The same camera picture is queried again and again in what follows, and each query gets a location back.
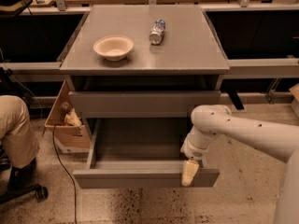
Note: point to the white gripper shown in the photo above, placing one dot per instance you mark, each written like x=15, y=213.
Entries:
x=191, y=149

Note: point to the grey drawer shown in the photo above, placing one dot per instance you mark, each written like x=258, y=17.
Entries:
x=135, y=153
x=140, y=104

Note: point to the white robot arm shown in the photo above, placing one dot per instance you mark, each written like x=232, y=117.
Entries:
x=277, y=140

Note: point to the grey top drawer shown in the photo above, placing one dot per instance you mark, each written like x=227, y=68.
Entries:
x=140, y=104

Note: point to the open wooden box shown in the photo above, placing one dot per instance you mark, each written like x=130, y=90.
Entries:
x=70, y=138

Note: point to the grey drawer cabinet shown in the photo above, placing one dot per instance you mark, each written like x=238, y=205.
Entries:
x=187, y=40

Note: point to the crumpled item in box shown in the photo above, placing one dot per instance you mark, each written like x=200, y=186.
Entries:
x=70, y=116

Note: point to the lying drink can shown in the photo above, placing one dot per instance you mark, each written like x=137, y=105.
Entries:
x=156, y=33

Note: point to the white paper bowl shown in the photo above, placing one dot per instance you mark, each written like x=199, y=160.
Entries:
x=114, y=47

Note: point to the black office chair base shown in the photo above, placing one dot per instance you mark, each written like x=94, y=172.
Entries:
x=41, y=193

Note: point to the black shoe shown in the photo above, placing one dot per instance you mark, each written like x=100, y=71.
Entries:
x=19, y=177

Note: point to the grey metal rail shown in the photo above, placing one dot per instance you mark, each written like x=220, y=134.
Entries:
x=231, y=69

